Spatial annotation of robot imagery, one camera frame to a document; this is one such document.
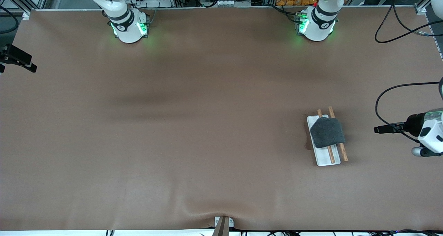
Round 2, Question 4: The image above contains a grey and purple towel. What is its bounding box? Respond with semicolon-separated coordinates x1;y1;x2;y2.
310;117;346;149

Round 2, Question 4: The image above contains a wooden rack rod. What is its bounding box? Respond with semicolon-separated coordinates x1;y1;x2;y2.
318;109;335;164
328;106;349;162

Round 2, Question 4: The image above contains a white rack base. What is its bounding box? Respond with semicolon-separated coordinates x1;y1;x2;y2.
307;115;341;166

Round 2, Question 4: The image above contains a brown table mat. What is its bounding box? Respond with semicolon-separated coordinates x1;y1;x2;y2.
0;8;443;231

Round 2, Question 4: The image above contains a white terminal strip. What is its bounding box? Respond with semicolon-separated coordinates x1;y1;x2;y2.
219;0;252;7

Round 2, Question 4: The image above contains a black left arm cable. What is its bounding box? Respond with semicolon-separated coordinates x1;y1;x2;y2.
375;0;443;143

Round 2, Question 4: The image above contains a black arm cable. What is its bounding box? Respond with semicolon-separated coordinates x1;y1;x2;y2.
0;6;18;35
375;0;443;143

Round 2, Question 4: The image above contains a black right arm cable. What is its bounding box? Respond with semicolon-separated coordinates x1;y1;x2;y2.
0;6;18;35

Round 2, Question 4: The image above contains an aluminium frame profile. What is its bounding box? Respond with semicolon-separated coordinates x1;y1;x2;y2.
0;0;52;20
414;0;443;16

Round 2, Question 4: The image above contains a brown post with white bracket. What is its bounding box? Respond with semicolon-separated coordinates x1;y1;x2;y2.
213;216;235;236

